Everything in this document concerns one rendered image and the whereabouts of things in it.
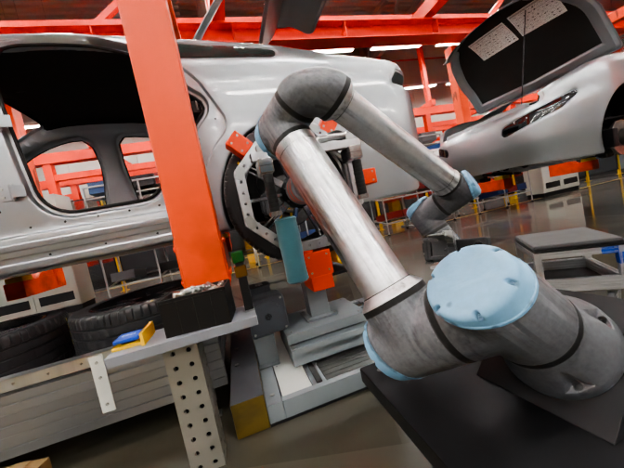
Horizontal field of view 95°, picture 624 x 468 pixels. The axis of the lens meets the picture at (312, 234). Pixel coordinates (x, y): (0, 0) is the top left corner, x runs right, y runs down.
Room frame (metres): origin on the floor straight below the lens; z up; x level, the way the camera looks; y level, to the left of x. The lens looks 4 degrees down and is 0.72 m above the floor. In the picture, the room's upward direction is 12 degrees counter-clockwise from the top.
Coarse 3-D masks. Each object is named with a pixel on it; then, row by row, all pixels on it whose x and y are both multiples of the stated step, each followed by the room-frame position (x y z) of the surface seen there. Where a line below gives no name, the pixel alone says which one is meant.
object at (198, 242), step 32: (128, 0) 1.06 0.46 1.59; (160, 0) 1.08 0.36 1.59; (128, 32) 1.05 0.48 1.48; (160, 32) 1.08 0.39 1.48; (160, 64) 1.07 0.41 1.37; (160, 96) 1.06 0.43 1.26; (160, 128) 1.06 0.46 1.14; (192, 128) 1.09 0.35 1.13; (160, 160) 1.05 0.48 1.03; (192, 160) 1.08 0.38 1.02; (192, 192) 1.07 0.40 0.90; (192, 224) 1.07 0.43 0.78; (192, 256) 1.06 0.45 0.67; (224, 256) 1.09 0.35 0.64
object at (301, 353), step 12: (360, 324) 1.36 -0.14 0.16; (324, 336) 1.31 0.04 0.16; (336, 336) 1.27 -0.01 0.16; (348, 336) 1.28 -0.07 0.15; (360, 336) 1.30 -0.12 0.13; (288, 348) 1.31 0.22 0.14; (300, 348) 1.22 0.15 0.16; (312, 348) 1.24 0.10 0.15; (324, 348) 1.25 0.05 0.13; (336, 348) 1.26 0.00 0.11; (300, 360) 1.22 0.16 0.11; (312, 360) 1.23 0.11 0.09
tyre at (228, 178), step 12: (228, 168) 1.26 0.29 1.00; (228, 180) 1.25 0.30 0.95; (228, 192) 1.24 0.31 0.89; (228, 204) 1.24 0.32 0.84; (240, 216) 1.25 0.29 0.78; (240, 228) 1.25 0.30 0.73; (252, 240) 1.26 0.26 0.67; (264, 240) 1.27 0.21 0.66; (264, 252) 1.27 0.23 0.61; (276, 252) 1.28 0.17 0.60
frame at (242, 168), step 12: (324, 132) 1.28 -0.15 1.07; (336, 156) 1.35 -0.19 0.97; (240, 168) 1.18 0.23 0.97; (348, 168) 1.31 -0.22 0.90; (240, 180) 1.18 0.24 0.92; (348, 180) 1.35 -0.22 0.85; (240, 192) 1.18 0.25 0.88; (240, 204) 1.18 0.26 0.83; (252, 216) 1.18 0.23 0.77; (252, 228) 1.18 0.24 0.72; (264, 228) 1.19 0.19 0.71; (276, 240) 1.21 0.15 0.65; (312, 240) 1.24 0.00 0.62; (324, 240) 1.26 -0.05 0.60
